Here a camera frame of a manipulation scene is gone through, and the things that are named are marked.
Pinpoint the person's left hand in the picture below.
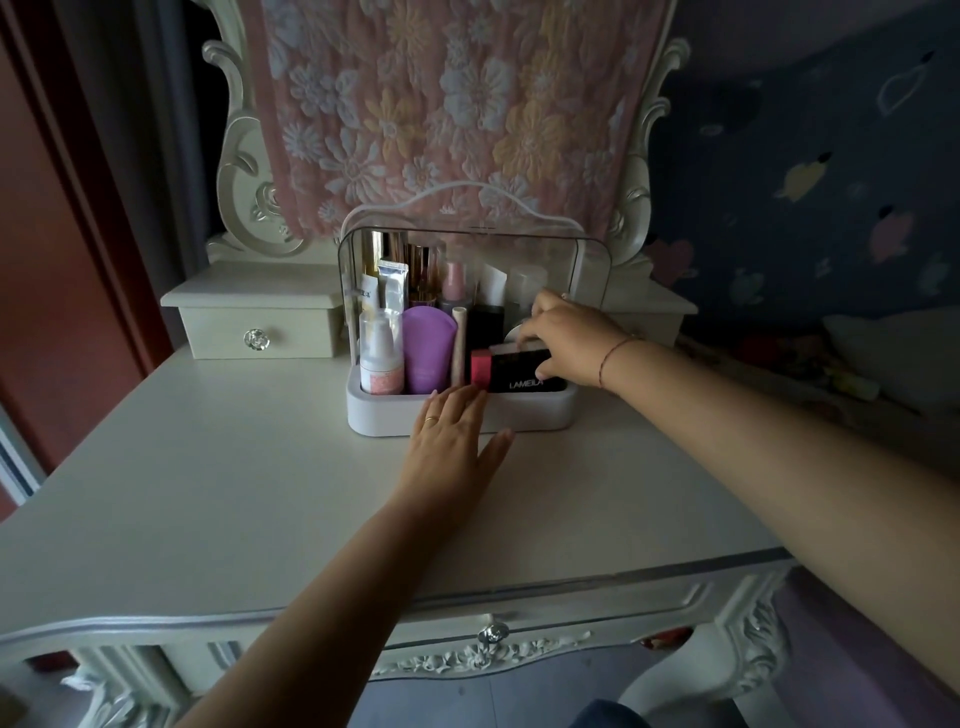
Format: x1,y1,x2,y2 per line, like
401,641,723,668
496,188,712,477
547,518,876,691
393,383,516,519

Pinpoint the black cosmetic bottle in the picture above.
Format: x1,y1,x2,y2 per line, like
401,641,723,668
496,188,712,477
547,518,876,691
465,303,506,354

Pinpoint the person's left forearm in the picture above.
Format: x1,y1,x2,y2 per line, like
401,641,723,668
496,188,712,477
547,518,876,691
174,487,470,728

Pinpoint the black and red cosmetic box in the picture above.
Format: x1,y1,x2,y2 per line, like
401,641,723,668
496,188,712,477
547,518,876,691
470,342,570,395

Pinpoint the white ornate dressing table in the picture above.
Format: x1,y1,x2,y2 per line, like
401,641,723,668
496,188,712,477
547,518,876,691
0,343,798,728

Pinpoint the beige cosmetic stick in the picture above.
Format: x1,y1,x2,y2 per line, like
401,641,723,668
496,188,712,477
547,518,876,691
450,305,471,392

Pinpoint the gold lipstick tube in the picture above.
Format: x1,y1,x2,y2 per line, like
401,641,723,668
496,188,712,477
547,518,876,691
363,230,407,279

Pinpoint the thin red string bracelet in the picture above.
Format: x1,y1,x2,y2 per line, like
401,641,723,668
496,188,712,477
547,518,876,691
597,334,647,392

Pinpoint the pink cosmetic bottle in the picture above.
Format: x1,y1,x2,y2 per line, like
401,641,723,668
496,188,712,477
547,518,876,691
440,260,471,313

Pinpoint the person's right hand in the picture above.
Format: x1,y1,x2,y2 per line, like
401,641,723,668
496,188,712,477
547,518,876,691
516,290,640,392

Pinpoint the pink floral cloth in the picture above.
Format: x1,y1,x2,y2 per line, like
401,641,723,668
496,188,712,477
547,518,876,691
238,0,678,243

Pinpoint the reddish brown wooden door frame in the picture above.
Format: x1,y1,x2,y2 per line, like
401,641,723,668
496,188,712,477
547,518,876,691
0,0,175,520

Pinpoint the pink spray bottle clear cap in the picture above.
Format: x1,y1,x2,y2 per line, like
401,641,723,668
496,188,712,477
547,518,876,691
359,308,407,397

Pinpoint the white tabletop drawer box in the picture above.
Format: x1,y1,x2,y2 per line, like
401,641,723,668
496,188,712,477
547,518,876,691
159,260,348,362
600,257,699,351

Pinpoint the purple stool seat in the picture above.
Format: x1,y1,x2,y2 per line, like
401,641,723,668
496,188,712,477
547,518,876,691
771,565,960,728

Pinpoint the person's blue trouser leg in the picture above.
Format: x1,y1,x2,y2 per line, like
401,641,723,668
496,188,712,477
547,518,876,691
568,699,650,728

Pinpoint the white cosmetic organizer clear lid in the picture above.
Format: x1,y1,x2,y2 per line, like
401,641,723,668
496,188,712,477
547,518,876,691
336,185,618,438

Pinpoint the ornate white mirror frame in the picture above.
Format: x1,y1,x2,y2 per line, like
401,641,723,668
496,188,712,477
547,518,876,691
189,0,693,265

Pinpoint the white pillow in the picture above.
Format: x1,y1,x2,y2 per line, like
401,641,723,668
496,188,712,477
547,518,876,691
820,306,960,411

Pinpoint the white tube silver cap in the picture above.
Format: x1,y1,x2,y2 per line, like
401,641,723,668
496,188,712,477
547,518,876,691
375,259,411,313

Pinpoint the dark blue patterned bedsheet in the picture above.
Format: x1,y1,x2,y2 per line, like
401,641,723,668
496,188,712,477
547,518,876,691
643,0,960,459

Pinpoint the person's right forearm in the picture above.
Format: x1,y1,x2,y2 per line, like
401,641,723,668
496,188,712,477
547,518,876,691
600,337,960,700

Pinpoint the rose gold cosmetic bottle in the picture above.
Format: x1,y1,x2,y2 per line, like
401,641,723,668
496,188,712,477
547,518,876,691
408,243,441,309

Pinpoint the purple squeeze tube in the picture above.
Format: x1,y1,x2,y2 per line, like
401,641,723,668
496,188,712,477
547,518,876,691
401,303,460,396

